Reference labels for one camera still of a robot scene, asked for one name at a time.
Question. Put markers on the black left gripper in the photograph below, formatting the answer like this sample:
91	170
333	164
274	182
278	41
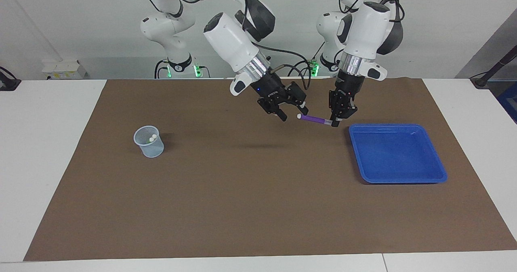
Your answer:
348	88

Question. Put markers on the translucent plastic cup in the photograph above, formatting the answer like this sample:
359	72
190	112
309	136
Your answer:
151	150

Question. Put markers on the brown table mat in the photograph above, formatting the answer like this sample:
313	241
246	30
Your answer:
258	203

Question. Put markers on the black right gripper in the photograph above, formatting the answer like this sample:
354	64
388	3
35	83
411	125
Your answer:
272	90

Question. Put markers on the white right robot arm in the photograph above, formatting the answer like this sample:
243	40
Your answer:
234	41

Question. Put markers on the black clamp mount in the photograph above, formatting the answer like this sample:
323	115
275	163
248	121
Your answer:
8	82

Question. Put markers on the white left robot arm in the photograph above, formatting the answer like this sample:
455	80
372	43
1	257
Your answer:
363	33

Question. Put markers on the blue plastic tray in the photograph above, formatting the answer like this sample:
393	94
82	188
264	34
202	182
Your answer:
420	171

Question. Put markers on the black tripod pole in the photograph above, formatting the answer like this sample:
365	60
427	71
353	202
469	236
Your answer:
494	68

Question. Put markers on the blue crate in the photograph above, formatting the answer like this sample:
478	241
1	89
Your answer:
509	102

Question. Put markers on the purple highlighter pen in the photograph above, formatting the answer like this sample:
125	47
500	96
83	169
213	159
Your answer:
313	119

